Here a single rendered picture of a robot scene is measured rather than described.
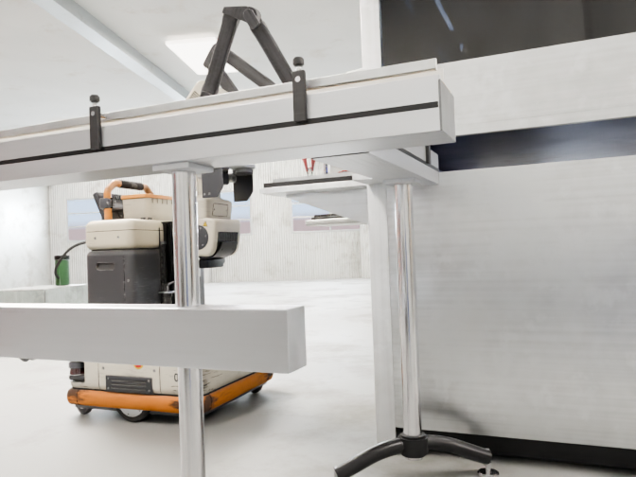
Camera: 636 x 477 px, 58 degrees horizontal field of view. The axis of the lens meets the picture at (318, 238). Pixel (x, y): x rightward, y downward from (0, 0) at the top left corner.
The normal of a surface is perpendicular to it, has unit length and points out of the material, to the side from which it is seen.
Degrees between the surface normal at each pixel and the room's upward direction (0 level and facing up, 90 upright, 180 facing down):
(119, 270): 90
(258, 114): 90
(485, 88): 90
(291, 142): 90
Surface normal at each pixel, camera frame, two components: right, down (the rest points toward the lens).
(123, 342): -0.39, 0.00
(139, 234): 0.93, -0.04
